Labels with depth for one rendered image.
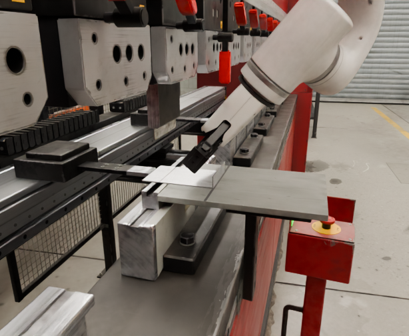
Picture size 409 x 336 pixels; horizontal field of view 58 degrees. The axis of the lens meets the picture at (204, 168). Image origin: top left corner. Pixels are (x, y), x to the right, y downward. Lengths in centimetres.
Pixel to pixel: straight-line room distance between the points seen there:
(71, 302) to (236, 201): 28
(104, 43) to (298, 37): 29
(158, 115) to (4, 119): 35
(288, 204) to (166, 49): 29
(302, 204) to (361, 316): 149
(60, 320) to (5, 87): 24
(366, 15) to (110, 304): 57
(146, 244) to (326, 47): 39
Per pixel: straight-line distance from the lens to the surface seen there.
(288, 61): 57
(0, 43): 28
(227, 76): 76
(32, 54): 31
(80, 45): 36
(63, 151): 76
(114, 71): 40
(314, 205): 59
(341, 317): 200
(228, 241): 72
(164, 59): 54
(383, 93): 854
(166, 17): 55
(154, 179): 67
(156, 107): 60
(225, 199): 58
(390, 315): 209
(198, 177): 67
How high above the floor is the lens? 123
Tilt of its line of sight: 19 degrees down
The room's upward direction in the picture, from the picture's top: straight up
